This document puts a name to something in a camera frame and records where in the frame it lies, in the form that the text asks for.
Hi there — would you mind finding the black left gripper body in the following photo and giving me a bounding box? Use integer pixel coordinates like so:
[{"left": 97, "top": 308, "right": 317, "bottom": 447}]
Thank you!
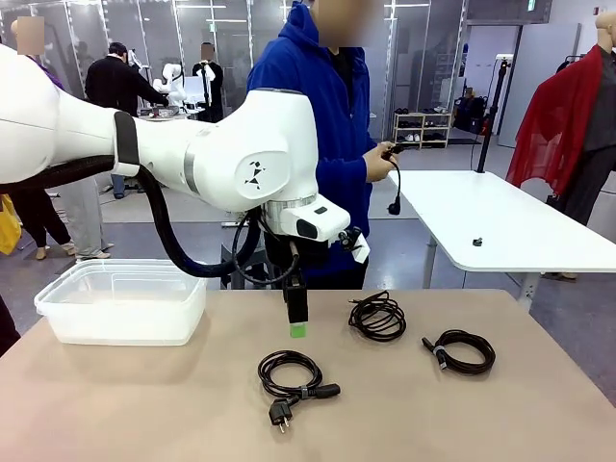
[{"left": 265, "top": 234, "right": 333, "bottom": 290}]

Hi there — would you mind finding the blue-sleeved right forearm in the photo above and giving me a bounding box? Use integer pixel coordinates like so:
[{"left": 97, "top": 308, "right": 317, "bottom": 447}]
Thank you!
[{"left": 315, "top": 153, "right": 374, "bottom": 187}]

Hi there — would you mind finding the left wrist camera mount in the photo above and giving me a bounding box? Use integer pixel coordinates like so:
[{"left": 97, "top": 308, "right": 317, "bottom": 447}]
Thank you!
[{"left": 336, "top": 225, "right": 372, "bottom": 265}]

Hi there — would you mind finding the black power cord with plug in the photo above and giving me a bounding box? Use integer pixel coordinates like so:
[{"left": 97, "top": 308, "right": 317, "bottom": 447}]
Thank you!
[
  {"left": 382, "top": 142, "right": 404, "bottom": 216},
  {"left": 257, "top": 349, "right": 342, "bottom": 435}
]

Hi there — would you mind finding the person in blue hoodie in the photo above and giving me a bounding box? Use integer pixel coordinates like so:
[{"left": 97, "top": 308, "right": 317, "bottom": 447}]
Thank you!
[{"left": 246, "top": 0, "right": 403, "bottom": 290}]

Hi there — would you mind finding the person in black outfit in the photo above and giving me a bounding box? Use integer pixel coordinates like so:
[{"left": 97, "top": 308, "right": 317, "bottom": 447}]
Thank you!
[{"left": 7, "top": 185, "right": 74, "bottom": 262}]

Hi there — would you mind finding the black bulky object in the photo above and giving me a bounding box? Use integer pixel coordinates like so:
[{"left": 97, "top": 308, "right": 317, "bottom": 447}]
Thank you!
[{"left": 0, "top": 293, "right": 22, "bottom": 358}]

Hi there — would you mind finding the thin black cable coil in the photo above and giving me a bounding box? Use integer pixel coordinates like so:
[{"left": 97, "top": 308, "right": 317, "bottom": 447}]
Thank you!
[{"left": 347, "top": 290, "right": 408, "bottom": 344}]

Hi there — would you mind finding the left arm black hose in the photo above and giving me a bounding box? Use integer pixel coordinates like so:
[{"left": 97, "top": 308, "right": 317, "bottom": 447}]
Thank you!
[{"left": 0, "top": 154, "right": 299, "bottom": 285}]

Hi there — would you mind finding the person in black jacket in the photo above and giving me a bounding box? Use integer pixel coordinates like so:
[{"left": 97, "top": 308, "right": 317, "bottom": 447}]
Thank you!
[{"left": 84, "top": 41, "right": 170, "bottom": 199}]

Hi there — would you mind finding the person's right hand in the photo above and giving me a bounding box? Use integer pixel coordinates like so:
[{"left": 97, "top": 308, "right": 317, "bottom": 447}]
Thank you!
[{"left": 364, "top": 142, "right": 400, "bottom": 184}]

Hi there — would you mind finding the black bags pile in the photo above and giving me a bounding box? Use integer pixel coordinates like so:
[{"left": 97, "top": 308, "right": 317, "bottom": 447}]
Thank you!
[{"left": 451, "top": 94, "right": 488, "bottom": 135}]

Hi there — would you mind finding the black USB cable grey tie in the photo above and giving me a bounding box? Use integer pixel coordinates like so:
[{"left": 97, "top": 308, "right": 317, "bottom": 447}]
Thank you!
[{"left": 421, "top": 328, "right": 498, "bottom": 377}]

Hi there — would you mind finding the clear plastic storage container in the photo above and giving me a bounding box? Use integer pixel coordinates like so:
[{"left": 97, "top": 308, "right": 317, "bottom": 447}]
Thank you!
[{"left": 33, "top": 258, "right": 209, "bottom": 347}]

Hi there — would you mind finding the yellow bag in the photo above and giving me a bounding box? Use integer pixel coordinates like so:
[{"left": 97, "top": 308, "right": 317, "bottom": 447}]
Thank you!
[{"left": 0, "top": 193, "right": 23, "bottom": 256}]

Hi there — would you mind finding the wooden shoe rack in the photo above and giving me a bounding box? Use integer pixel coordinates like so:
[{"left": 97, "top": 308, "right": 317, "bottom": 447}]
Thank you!
[{"left": 392, "top": 110, "right": 454, "bottom": 150}]

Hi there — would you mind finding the large white table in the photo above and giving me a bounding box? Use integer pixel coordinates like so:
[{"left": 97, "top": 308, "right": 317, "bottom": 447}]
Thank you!
[{"left": 388, "top": 169, "right": 616, "bottom": 302}]

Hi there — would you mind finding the grey plastic stool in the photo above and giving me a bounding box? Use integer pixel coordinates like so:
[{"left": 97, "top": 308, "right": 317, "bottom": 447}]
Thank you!
[{"left": 219, "top": 240, "right": 280, "bottom": 290}]

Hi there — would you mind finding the slim person in black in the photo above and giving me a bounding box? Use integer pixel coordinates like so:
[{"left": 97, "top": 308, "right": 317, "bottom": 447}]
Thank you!
[{"left": 191, "top": 41, "right": 225, "bottom": 124}]

